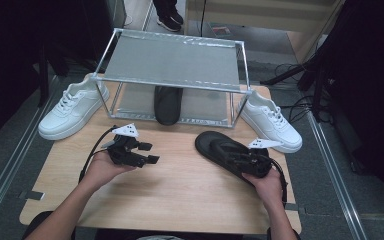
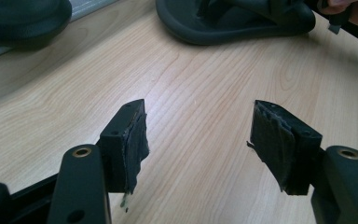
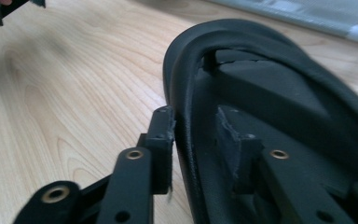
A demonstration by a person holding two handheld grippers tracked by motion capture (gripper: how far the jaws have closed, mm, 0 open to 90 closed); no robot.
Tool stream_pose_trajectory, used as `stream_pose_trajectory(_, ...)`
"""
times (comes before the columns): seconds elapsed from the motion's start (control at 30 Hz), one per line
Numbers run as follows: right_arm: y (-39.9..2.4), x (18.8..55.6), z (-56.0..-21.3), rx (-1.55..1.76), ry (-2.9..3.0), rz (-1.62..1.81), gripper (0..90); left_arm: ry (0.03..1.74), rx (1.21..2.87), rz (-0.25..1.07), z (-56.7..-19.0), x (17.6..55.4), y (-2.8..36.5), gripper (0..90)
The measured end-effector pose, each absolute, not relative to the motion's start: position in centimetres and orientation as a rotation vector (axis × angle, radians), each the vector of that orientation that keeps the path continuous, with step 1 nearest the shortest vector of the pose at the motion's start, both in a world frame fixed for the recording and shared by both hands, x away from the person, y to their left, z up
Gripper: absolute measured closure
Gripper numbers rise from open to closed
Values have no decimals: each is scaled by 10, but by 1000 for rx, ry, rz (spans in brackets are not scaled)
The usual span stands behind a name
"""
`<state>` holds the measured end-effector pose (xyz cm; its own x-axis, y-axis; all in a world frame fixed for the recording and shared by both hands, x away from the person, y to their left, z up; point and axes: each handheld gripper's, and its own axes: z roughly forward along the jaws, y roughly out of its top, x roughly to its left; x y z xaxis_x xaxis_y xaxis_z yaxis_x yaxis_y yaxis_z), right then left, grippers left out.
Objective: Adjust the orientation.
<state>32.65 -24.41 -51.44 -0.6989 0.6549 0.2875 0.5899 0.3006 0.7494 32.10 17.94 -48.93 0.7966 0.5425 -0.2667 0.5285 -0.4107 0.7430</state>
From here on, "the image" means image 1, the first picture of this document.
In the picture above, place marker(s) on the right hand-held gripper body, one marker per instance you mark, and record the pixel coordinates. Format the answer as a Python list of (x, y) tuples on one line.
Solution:
[(260, 163)]

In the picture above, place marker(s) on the wooden cabinet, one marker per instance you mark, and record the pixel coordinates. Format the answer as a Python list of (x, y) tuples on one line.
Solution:
[(263, 16)]

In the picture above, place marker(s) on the silver metal shoe rack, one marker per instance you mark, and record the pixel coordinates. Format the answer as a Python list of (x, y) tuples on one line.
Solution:
[(173, 56)]

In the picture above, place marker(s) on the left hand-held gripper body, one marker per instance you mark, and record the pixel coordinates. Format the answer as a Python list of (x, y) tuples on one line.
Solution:
[(123, 153)]

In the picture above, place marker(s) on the black slipper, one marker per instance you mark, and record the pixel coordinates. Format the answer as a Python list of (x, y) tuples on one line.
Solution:
[(206, 141), (167, 106)]

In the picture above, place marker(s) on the person's right hand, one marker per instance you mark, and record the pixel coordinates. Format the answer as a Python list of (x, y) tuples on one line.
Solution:
[(266, 188)]

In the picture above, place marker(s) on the black tape strip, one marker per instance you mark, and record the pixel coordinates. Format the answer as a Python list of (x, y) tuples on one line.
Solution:
[(293, 207), (31, 195)]

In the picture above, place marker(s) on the black tripod stand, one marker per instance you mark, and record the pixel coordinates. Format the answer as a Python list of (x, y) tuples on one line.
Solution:
[(281, 76)]

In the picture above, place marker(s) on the person's left hand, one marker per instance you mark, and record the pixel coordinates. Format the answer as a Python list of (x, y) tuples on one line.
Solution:
[(100, 170)]

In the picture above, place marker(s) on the white sneaker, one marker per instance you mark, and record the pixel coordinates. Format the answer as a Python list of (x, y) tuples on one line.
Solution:
[(70, 116), (273, 128)]

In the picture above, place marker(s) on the dark curtain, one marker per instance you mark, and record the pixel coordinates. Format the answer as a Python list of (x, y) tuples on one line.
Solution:
[(6, 50), (373, 83)]

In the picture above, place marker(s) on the red book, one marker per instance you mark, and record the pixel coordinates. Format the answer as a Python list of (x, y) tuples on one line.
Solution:
[(221, 31)]

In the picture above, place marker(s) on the grey metal cabinet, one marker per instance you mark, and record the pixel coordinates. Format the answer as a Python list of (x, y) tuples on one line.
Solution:
[(116, 11)]

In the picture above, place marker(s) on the metal floor rail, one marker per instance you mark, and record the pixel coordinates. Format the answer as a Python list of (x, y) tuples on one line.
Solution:
[(15, 156), (148, 16), (339, 183)]

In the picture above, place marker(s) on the black stand pole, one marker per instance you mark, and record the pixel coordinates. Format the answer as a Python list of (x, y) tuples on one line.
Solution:
[(43, 66)]

